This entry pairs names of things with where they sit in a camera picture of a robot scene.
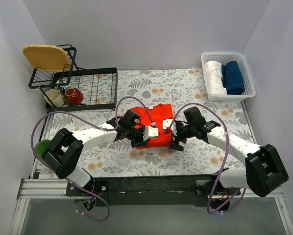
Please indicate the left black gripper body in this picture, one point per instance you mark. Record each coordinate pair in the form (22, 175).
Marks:
(138, 136)

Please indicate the woven yellow plate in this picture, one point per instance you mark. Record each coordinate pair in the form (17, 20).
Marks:
(47, 58)

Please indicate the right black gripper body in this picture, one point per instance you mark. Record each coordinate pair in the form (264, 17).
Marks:
(177, 134)

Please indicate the rolled blue t shirt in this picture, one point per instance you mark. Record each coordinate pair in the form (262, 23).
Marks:
(232, 78)

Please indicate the green floral mug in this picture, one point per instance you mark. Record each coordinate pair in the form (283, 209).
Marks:
(41, 146)

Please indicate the black wire dish rack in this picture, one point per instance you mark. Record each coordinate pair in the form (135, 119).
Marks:
(99, 86)

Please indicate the rolled white t shirt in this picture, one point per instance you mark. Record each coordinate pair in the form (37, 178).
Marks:
(213, 71)

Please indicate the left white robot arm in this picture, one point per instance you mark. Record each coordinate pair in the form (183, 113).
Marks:
(62, 153)

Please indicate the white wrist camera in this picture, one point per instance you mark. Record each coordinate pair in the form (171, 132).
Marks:
(150, 133)
(168, 126)

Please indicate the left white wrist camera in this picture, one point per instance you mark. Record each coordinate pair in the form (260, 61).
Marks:
(150, 133)

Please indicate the cream mug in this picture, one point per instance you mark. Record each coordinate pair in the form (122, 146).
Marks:
(54, 98)

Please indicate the floral table mat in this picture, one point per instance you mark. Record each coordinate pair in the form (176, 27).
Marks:
(151, 87)

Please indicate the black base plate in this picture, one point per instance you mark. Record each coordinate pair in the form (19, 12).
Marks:
(152, 190)

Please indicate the aluminium frame rail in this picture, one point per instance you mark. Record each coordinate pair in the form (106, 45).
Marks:
(54, 207)

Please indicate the white plastic basket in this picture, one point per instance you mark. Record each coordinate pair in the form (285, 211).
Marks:
(224, 58)

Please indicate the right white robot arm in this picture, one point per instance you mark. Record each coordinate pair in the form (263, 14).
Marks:
(263, 170)

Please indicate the red mug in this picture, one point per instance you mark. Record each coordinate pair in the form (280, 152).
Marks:
(73, 96)

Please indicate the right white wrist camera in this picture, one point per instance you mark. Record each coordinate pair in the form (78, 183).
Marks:
(168, 126)

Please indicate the orange t shirt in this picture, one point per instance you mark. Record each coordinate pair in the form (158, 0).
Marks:
(159, 113)

